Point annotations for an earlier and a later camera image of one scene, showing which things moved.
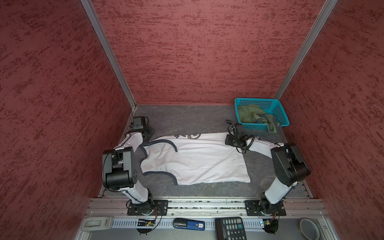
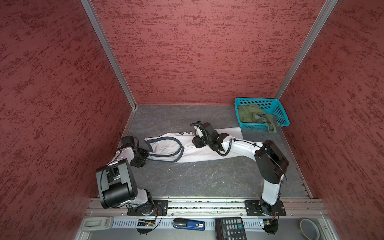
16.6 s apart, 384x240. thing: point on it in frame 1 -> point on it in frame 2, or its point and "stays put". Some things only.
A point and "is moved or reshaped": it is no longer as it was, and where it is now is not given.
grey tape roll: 308,229 stays put
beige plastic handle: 97,223 stays put
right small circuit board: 270,225 stays put
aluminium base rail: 99,206 stays put
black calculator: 229,228 stays put
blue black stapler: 188,224 stays put
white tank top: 196,159 is moved or reshaped
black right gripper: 227,139 -> 197,142
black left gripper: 151,131 -> 145,154
